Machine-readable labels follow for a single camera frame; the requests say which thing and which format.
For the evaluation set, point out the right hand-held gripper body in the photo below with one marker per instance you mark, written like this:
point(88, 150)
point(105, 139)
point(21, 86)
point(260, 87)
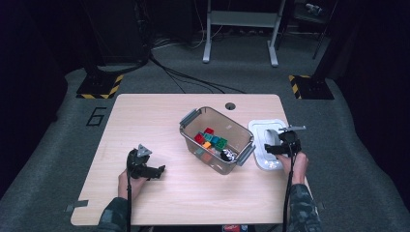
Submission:
point(291, 145)

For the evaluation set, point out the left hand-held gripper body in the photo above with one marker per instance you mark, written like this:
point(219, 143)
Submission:
point(137, 166)

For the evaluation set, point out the small cyan building block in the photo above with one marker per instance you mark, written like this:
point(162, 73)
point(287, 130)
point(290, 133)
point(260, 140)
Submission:
point(199, 151)

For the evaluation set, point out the smoky transparent storage box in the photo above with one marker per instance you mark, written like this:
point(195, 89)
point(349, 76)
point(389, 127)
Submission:
point(232, 125)

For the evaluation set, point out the white and black toy car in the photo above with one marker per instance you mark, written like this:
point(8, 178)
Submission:
point(227, 155)

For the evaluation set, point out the large salmon building block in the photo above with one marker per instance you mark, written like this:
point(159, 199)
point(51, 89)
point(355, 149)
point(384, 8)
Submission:
point(207, 157)

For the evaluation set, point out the red building block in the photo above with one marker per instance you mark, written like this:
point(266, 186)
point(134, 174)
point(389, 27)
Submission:
point(199, 138)
point(209, 131)

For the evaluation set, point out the green building block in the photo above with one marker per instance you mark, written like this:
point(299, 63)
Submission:
point(221, 144)

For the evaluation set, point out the orange building block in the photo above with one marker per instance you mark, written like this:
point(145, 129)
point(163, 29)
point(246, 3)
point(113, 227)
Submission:
point(206, 145)

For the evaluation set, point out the dark teal building block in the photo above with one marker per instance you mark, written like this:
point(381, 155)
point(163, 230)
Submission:
point(215, 140)

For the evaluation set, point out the person's left hand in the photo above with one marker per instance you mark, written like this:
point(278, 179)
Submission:
point(127, 188)

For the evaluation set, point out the person's right hand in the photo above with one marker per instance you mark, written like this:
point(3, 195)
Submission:
point(296, 170)

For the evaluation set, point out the grey tape strip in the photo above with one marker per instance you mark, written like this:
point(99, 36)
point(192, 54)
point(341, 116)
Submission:
point(77, 204)

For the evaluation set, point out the red packet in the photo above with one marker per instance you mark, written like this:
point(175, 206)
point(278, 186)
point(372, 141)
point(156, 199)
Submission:
point(233, 228)

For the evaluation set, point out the black cabinet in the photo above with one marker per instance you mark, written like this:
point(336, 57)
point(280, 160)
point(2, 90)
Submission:
point(119, 29)

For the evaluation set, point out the small grey device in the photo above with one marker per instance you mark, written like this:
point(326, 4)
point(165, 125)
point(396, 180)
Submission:
point(313, 8)

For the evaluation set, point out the black yellow-striped base plate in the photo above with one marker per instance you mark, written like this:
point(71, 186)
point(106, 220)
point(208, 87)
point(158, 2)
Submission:
point(314, 88)
point(96, 85)

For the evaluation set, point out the white metal desk frame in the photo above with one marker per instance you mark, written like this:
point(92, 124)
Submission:
point(241, 18)

